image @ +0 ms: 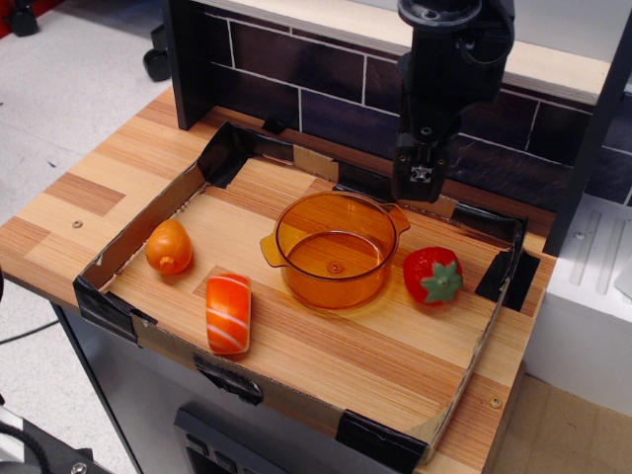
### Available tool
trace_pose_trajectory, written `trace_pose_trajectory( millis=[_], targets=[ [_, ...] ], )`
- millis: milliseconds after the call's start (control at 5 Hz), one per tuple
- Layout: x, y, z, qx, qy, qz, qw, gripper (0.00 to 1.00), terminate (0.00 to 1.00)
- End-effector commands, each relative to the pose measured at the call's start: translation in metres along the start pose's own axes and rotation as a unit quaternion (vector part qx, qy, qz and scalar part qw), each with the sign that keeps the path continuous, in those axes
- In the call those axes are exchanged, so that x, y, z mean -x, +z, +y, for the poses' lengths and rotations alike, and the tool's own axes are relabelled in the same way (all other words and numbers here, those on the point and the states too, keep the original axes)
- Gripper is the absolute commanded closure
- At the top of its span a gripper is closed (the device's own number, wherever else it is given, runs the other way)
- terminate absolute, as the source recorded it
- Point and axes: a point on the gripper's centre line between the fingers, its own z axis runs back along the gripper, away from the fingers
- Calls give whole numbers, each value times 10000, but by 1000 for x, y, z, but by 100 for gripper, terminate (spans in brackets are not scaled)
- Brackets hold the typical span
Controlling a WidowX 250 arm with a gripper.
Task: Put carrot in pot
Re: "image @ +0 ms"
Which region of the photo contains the red toy strawberry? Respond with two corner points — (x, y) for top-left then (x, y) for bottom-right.
(403, 247), (463, 306)

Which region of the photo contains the dark brick backsplash shelf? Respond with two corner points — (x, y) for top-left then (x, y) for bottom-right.
(162, 1), (609, 231)

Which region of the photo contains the black metal bracket with screw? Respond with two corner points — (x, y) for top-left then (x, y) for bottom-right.
(1, 398), (103, 473)

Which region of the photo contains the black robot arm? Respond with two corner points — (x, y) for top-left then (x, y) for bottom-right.
(391, 0), (514, 202)

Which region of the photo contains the orange toy carrot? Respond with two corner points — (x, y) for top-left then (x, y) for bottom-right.
(145, 219), (193, 275)

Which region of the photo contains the white ridged side block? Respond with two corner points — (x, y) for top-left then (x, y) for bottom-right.
(524, 196), (631, 415)

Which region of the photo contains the salmon sushi toy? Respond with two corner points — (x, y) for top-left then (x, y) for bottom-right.
(206, 274), (252, 356)

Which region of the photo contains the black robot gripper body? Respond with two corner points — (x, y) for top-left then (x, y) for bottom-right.
(398, 19), (506, 146)

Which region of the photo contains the cardboard fence with black tape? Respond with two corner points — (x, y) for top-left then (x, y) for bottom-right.
(73, 122), (550, 473)

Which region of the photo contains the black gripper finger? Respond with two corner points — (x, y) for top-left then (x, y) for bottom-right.
(419, 143), (449, 202)
(393, 133), (419, 200)

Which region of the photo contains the black caster wheel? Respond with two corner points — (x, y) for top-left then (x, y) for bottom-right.
(142, 25), (171, 82)

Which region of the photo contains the orange transparent plastic pot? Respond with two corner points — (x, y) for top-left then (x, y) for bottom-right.
(260, 191), (411, 310)

